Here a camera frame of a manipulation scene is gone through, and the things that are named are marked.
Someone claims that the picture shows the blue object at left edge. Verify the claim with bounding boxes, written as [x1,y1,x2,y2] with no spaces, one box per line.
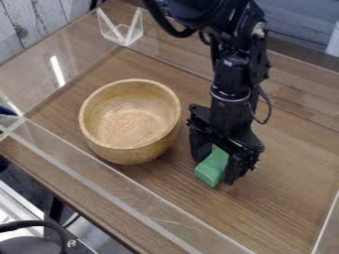
[0,105,16,116]

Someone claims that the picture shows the green rectangular block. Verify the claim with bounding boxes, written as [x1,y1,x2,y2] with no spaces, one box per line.
[195,148,230,188]

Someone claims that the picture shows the brown wooden bowl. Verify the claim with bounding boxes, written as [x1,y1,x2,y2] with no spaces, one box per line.
[79,78,182,165]

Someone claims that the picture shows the black cable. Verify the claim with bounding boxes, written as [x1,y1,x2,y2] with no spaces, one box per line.
[0,220,68,254]

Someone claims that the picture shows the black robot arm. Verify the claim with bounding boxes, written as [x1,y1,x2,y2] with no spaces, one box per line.
[142,0,271,185]

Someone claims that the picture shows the clear acrylic tray wall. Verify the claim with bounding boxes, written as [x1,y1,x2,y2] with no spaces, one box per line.
[0,14,339,254]

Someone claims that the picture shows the clear acrylic corner bracket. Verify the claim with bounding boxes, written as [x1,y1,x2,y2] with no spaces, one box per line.
[96,8,143,47]

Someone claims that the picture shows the black metal table leg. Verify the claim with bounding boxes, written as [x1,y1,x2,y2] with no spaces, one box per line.
[49,197,65,222]

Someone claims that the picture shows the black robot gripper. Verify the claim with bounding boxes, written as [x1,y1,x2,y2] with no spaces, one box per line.
[187,86,264,186]

